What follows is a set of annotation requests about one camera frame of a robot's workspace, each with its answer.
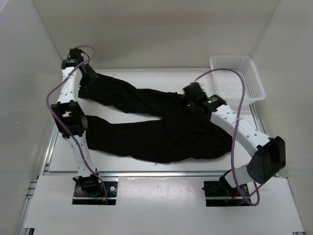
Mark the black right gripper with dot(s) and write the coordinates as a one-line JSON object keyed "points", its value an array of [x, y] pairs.
{"points": [[190, 116]]}

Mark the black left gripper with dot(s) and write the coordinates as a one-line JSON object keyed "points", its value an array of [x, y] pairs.
{"points": [[93, 77]]}

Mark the black trousers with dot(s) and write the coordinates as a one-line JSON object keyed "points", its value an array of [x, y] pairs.
{"points": [[173, 136]]}

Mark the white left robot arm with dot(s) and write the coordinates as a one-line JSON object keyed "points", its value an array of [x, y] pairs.
{"points": [[72, 124]]}

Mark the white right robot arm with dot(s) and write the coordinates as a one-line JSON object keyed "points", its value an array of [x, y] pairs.
{"points": [[241, 131]]}

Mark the white perforated plastic basket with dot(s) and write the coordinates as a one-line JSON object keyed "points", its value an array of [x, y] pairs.
{"points": [[233, 75]]}

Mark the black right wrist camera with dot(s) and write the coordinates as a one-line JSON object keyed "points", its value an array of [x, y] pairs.
{"points": [[193, 90]]}

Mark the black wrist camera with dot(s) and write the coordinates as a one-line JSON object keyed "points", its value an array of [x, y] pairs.
{"points": [[193, 90], [76, 54]]}

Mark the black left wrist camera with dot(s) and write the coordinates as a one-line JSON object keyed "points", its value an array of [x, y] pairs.
{"points": [[76, 54]]}

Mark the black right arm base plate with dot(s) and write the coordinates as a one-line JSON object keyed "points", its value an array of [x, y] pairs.
{"points": [[218, 196]]}

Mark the aluminium left frame rail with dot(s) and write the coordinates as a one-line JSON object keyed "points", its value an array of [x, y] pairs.
{"points": [[32, 185]]}

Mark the aluminium front frame rail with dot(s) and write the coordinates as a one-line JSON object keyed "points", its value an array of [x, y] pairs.
{"points": [[140, 174]]}

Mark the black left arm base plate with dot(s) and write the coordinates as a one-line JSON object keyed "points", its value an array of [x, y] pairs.
{"points": [[93, 194]]}

